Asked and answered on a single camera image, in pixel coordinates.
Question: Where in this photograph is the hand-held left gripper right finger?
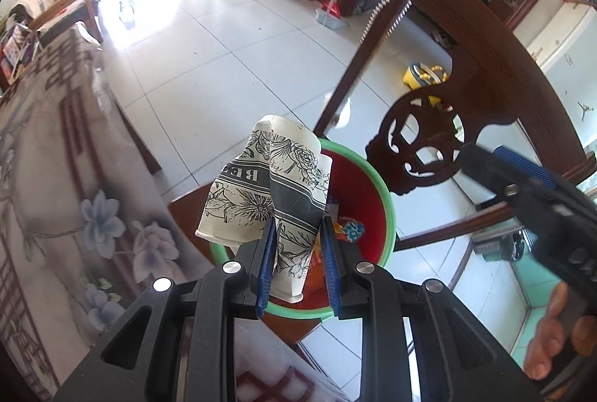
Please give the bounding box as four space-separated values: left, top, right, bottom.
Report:
319 216 544 402

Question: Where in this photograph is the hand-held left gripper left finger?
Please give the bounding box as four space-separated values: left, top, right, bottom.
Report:
53 218 281 402

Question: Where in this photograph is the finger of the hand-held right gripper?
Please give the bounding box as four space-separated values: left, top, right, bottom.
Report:
454 143 561 201

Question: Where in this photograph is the red basin with green rim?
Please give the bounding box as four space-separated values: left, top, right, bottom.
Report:
209 138 397 321

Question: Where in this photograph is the flower print paper cup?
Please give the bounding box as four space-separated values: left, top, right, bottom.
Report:
195 115 333 302

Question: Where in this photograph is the person's right hand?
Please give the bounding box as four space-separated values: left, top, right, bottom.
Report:
525 283 579 380

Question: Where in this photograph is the yellow toy vehicle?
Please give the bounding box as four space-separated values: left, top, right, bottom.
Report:
403 63 455 107

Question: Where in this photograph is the white refrigerator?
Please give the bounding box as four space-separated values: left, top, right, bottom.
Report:
510 1 597 160

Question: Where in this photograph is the carved wooden chair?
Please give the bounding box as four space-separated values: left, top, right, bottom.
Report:
167 0 597 349

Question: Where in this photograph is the small dark step stool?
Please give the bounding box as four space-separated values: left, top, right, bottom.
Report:
119 0 137 27

